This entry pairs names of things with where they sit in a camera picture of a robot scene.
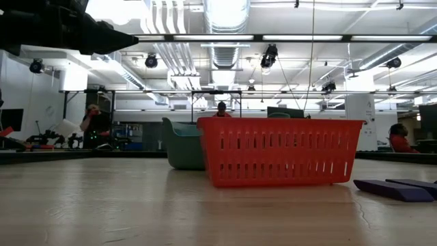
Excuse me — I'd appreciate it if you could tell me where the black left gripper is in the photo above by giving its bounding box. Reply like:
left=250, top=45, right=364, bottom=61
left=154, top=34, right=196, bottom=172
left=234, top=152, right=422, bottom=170
left=23, top=0, right=139, bottom=57

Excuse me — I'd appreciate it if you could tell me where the red plastic basket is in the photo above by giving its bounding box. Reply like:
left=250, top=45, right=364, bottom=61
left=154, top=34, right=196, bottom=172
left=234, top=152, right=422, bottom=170
left=196, top=116, right=366, bottom=189

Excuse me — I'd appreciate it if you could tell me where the purple eraser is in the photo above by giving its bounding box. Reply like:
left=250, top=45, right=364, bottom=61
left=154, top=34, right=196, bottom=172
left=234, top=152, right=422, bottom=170
left=353, top=179, right=436, bottom=203
left=385, top=178, right=437, bottom=200

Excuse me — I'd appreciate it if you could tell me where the person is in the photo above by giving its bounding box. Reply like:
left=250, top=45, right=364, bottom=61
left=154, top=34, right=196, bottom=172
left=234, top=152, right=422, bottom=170
left=79, top=104, right=113, bottom=150
left=389, top=123, right=420, bottom=154
left=212, top=100, right=233, bottom=118

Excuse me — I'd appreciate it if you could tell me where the white lamp shade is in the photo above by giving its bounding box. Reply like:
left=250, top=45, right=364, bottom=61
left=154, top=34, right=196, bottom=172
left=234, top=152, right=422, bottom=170
left=56, top=118, right=83, bottom=137

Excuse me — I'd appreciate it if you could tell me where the green plastic bin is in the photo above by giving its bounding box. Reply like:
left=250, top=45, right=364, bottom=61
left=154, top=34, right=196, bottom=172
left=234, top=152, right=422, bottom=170
left=161, top=117, right=206, bottom=171

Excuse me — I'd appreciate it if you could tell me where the black desk monitor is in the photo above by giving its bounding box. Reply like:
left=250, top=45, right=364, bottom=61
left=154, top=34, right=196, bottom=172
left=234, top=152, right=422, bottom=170
left=267, top=106, right=305, bottom=119

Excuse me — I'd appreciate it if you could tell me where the white pillar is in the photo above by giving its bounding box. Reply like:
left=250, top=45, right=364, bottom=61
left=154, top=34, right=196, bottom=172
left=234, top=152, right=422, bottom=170
left=344, top=94, right=378, bottom=153

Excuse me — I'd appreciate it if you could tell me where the black tall monitor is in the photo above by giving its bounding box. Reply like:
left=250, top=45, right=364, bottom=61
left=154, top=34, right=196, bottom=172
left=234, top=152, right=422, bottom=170
left=419, top=104, right=437, bottom=139

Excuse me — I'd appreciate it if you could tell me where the black background station frame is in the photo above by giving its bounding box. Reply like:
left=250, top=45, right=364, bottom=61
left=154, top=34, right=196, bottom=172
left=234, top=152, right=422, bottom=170
left=59, top=88, right=243, bottom=119

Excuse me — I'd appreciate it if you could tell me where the black wall monitor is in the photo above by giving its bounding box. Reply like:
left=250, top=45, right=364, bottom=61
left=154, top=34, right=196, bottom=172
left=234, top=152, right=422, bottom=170
left=0, top=108, right=25, bottom=133

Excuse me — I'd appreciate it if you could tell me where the silver ventilation duct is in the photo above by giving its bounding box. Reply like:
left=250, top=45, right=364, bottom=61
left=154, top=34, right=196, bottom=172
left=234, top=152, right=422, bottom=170
left=203, top=0, right=252, bottom=90

